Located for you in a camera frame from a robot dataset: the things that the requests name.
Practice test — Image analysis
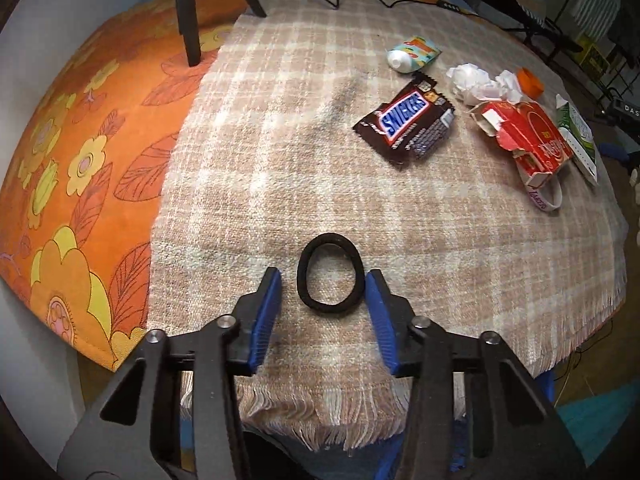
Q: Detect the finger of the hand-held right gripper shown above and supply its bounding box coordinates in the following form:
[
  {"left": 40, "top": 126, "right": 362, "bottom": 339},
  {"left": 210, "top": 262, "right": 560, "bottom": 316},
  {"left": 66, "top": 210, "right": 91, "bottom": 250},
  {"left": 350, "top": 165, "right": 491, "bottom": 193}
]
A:
[{"left": 599, "top": 142, "right": 633, "bottom": 163}]

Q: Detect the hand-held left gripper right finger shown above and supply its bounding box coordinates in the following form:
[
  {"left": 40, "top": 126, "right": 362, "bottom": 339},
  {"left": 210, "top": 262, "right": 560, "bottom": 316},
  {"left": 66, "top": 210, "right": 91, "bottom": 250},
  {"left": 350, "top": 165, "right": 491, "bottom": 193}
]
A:
[{"left": 365, "top": 269, "right": 586, "bottom": 480}]

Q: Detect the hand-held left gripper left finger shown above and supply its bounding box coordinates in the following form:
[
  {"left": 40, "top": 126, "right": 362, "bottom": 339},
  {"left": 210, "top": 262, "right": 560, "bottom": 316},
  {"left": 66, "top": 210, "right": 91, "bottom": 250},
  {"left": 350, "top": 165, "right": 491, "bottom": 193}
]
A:
[{"left": 56, "top": 266, "right": 283, "bottom": 480}]

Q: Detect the white perforated strap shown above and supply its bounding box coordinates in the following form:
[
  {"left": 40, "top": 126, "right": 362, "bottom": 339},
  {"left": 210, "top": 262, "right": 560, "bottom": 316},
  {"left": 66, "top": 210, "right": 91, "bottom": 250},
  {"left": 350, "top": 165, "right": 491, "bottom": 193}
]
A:
[{"left": 559, "top": 127, "right": 599, "bottom": 184}]

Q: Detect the green and white packet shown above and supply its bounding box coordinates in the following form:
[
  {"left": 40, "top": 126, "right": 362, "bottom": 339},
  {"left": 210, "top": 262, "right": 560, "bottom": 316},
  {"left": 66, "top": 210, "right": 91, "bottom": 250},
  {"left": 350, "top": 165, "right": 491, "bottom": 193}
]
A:
[{"left": 555, "top": 94, "right": 596, "bottom": 158}]

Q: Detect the black hair tie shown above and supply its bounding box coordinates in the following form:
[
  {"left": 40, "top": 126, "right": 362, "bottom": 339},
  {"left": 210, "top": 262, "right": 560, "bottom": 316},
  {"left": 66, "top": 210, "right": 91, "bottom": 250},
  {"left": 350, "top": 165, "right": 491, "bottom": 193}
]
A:
[{"left": 296, "top": 232, "right": 362, "bottom": 306}]

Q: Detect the torn red cardboard box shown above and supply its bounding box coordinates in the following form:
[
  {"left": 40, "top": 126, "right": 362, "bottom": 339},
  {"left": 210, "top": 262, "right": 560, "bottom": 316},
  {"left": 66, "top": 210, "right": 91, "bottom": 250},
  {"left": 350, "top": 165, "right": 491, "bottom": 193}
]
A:
[{"left": 469, "top": 100, "right": 575, "bottom": 188}]

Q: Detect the white silicone wristband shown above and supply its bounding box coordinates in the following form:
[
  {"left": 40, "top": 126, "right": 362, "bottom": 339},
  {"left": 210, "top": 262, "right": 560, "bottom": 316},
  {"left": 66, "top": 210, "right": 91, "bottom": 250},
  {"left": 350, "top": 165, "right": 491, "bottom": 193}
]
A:
[{"left": 525, "top": 175, "right": 563, "bottom": 215}]

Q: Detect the orange plastic cap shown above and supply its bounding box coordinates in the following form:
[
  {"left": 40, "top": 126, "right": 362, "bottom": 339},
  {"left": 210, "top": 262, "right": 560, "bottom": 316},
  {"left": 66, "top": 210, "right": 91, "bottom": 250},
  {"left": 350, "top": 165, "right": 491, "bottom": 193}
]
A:
[{"left": 517, "top": 67, "right": 544, "bottom": 100}]

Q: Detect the small white tissue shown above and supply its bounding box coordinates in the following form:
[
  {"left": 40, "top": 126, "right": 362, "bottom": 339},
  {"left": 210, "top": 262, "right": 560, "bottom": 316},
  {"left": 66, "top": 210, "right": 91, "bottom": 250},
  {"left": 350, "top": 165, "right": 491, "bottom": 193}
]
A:
[{"left": 495, "top": 70, "right": 523, "bottom": 103}]

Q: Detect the blue plastic basket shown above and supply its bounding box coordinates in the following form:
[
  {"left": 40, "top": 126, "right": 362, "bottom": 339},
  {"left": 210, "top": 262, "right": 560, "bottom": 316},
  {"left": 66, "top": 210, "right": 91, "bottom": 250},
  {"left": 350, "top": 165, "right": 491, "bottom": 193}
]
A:
[{"left": 372, "top": 367, "right": 557, "bottom": 480}]

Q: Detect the large white tissue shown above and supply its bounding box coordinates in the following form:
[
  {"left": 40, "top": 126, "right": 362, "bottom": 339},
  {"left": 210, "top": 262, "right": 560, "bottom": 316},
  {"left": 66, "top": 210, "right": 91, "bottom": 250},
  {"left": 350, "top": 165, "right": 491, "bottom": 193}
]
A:
[{"left": 446, "top": 62, "right": 501, "bottom": 106}]

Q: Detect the brown candy bar wrapper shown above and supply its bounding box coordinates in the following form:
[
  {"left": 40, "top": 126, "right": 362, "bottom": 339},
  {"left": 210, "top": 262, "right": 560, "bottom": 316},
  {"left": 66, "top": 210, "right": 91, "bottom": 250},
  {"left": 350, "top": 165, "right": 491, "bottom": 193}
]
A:
[{"left": 353, "top": 72, "right": 457, "bottom": 170}]

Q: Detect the small white tube colourful label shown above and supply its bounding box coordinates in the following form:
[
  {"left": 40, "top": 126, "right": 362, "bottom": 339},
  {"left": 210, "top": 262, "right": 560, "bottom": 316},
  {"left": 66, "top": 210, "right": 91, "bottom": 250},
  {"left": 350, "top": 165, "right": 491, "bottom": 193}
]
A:
[{"left": 387, "top": 35, "right": 443, "bottom": 76}]

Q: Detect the yellow crate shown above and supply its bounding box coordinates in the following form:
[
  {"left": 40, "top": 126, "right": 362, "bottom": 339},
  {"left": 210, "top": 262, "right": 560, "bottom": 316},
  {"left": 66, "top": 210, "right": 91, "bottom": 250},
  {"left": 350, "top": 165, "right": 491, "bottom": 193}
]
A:
[{"left": 579, "top": 34, "right": 617, "bottom": 70}]

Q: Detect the black folding chair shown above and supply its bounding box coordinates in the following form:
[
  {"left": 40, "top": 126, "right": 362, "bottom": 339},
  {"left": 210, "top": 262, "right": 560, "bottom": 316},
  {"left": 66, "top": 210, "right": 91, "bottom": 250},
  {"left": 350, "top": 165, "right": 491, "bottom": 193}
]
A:
[{"left": 457, "top": 0, "right": 586, "bottom": 68}]

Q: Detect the beige plaid blanket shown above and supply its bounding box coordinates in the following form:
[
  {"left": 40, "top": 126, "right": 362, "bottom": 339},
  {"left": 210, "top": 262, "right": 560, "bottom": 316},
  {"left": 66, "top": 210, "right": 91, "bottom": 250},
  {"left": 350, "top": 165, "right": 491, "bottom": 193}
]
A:
[{"left": 147, "top": 0, "right": 628, "bottom": 453}]

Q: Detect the teal floor mat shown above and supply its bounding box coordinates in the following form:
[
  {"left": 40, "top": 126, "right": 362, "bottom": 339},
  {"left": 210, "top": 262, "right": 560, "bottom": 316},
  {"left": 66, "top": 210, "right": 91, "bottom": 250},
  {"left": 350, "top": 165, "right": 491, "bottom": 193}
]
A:
[{"left": 557, "top": 390, "right": 626, "bottom": 456}]

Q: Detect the orange floral blanket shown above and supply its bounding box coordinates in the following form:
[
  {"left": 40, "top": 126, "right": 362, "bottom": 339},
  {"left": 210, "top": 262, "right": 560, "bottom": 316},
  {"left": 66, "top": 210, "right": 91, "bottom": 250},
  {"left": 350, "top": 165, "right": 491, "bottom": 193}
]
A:
[{"left": 0, "top": 0, "right": 261, "bottom": 373}]

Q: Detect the ring light on black tripod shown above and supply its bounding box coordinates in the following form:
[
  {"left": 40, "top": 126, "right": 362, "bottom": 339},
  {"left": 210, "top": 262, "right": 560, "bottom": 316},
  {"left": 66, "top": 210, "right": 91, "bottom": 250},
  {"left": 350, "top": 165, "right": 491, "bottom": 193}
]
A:
[{"left": 172, "top": 0, "right": 268, "bottom": 67}]

